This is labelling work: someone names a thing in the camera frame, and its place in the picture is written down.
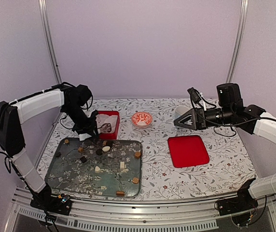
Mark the white oval chocolate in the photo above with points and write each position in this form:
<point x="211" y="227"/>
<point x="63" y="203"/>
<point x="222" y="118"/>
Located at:
<point x="106" y="148"/>

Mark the silver tongs white handle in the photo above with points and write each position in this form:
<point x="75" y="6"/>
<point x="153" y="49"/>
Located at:
<point x="94" y="132"/>

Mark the white teardrop chocolate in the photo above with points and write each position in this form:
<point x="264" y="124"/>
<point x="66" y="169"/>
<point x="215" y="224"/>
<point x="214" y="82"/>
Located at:
<point x="98" y="170"/>

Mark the caramel square chocolate right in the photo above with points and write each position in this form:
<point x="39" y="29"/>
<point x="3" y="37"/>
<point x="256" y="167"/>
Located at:
<point x="135" y="180"/>

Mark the dark oval chocolate top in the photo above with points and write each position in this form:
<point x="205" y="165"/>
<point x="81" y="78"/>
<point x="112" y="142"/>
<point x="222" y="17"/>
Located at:
<point x="109" y="143"/>

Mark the light blue mug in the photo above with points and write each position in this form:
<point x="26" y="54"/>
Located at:
<point x="180" y="110"/>

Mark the aluminium front rail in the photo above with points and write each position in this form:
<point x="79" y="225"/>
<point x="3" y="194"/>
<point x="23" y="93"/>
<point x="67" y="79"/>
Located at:
<point x="184" y="215"/>

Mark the dark oval chocolate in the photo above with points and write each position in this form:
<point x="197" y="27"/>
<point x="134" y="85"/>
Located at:
<point x="99" y="152"/>
<point x="109" y="143"/>

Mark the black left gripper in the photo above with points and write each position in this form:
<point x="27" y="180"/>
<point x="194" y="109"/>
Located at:
<point x="89" y="128"/>

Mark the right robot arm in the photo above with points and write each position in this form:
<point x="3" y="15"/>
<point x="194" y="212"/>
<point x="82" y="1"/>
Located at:
<point x="257" y="129"/>

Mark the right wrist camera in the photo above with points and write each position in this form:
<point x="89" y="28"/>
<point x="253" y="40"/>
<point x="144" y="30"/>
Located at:
<point x="194" y="95"/>

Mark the caramel log chocolate bottom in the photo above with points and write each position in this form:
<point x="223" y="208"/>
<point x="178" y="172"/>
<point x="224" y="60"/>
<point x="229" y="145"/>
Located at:
<point x="120" y="193"/>

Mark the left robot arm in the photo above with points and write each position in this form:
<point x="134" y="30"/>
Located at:
<point x="68" y="98"/>

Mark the left aluminium post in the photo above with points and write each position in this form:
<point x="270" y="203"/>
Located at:
<point x="49" y="40"/>

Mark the white rectangular chocolate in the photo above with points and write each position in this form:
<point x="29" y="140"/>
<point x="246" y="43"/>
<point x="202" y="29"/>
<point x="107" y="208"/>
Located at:
<point x="122" y="165"/>

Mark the red box lid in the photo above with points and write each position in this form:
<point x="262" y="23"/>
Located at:
<point x="187" y="151"/>

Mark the white paper cups liner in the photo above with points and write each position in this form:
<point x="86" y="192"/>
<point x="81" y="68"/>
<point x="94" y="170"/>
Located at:
<point x="104" y="118"/>

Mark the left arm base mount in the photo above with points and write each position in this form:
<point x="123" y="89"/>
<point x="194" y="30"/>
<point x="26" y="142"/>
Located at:
<point x="61" y="204"/>

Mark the right aluminium post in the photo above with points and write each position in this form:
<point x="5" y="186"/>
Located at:
<point x="238" y="40"/>

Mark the red patterned small bowl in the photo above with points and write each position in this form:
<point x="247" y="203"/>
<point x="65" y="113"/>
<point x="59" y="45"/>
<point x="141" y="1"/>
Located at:
<point x="141" y="119"/>

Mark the red chocolate box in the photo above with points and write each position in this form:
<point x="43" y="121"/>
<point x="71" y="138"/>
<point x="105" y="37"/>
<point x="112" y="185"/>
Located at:
<point x="111" y="136"/>

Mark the blue floral glass tray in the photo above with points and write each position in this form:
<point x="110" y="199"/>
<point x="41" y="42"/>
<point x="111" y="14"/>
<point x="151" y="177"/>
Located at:
<point x="68" y="174"/>

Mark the aluminium post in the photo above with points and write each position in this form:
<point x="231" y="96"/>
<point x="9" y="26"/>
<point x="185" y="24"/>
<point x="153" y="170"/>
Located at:
<point x="49" y="40"/>
<point x="238" y="40"/>

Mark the dark square chocolate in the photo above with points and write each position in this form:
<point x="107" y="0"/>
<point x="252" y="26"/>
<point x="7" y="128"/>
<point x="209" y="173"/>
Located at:
<point x="83" y="159"/>

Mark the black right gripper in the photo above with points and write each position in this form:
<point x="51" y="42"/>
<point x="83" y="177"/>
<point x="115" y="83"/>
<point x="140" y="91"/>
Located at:
<point x="197" y="123"/>

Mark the round ridged caramel chocolate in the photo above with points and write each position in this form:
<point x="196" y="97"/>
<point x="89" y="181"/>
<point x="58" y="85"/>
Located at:
<point x="137" y="155"/>

